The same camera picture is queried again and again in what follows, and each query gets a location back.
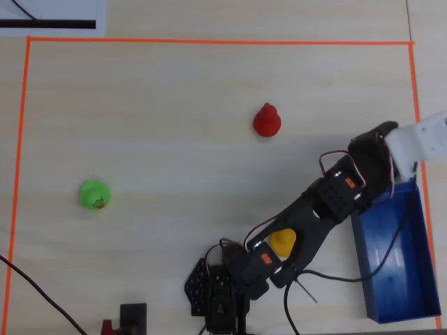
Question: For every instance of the yellow rubber duck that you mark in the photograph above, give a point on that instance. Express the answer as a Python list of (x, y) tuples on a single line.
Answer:
[(282, 242)]

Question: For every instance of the green rubber duck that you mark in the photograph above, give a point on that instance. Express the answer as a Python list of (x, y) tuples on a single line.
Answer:
[(93, 194)]

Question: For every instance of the black strip on paper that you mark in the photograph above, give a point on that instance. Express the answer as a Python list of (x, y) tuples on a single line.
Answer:
[(63, 24)]

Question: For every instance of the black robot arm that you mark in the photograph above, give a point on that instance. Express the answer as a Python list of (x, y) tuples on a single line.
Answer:
[(307, 216)]

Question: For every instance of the white paper sheet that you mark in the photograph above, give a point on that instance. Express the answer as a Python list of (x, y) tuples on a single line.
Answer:
[(63, 8)]

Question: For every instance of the blue plastic box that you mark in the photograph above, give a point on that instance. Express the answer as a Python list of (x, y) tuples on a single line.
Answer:
[(412, 279)]

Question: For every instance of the white camera box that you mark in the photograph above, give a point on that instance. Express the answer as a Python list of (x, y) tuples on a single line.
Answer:
[(415, 143)]

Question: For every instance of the black table clamp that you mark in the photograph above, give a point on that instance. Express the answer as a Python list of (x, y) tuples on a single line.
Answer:
[(133, 315)]

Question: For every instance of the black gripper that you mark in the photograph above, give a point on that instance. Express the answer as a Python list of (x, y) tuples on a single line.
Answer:
[(417, 141)]

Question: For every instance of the red rubber duck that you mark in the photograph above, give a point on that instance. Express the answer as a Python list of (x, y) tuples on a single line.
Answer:
[(267, 121)]

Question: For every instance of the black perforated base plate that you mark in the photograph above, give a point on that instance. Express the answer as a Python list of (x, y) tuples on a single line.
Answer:
[(196, 286)]

